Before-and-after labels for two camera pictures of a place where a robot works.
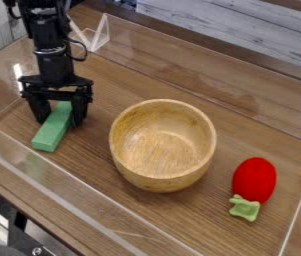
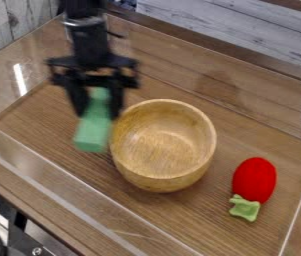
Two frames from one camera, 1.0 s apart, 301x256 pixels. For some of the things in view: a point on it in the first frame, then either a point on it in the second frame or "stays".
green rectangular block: [50, 135] → [93, 134]
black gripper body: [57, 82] → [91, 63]
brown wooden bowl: [162, 141] stays
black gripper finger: [79, 109] → [117, 99]
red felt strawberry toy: [253, 183] stays
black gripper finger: [40, 108] → [79, 96]
